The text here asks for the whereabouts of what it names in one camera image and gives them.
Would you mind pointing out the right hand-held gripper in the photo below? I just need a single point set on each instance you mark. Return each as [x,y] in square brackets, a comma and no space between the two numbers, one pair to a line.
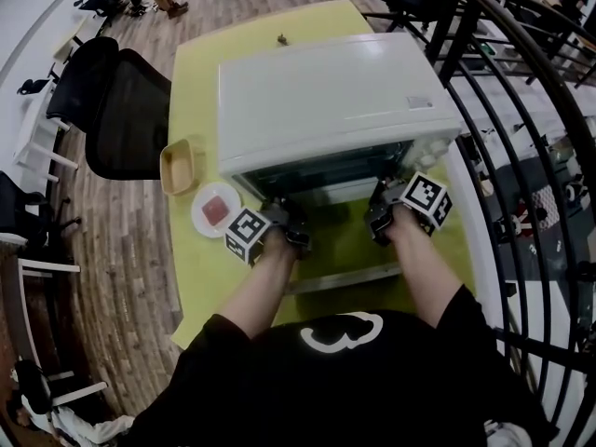
[423,198]

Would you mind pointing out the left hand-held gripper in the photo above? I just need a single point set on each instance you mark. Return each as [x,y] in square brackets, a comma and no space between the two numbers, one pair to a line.
[247,233]

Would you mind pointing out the grey metal baking tray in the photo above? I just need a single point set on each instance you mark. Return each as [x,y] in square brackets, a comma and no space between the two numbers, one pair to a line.
[335,196]

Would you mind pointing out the white toaster oven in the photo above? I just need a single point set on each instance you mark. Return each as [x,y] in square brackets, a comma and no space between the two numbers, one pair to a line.
[326,91]

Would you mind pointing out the person's left forearm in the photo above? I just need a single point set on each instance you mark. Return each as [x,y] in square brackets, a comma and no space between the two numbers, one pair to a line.
[261,287]

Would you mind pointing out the person's right forearm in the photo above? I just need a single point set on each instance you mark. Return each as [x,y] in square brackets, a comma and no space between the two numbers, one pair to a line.
[419,268]

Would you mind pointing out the red square food piece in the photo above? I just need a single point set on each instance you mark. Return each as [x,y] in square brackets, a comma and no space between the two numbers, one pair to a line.
[215,210]

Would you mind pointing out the white round plate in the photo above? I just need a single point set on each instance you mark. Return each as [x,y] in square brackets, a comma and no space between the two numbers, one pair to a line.
[205,226]

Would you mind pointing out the beige plastic container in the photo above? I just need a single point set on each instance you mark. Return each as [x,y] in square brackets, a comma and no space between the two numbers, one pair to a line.
[178,168]

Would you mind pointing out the black metal railing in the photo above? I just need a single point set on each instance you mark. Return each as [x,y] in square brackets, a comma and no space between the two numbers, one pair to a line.
[535,91]

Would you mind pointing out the black mesh office chair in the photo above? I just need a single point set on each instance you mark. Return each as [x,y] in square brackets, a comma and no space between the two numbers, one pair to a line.
[121,110]

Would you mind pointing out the person's black printed t-shirt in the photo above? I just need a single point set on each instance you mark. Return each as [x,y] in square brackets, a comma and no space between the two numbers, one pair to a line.
[354,389]

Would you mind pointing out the small dark object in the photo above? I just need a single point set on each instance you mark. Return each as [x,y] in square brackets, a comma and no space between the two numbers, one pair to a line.
[282,39]

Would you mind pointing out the black office chair with armrest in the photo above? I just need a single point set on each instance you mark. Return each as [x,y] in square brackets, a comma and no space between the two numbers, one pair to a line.
[23,212]

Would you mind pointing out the white desk frame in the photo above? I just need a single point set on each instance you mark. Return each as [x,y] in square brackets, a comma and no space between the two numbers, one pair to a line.
[42,147]

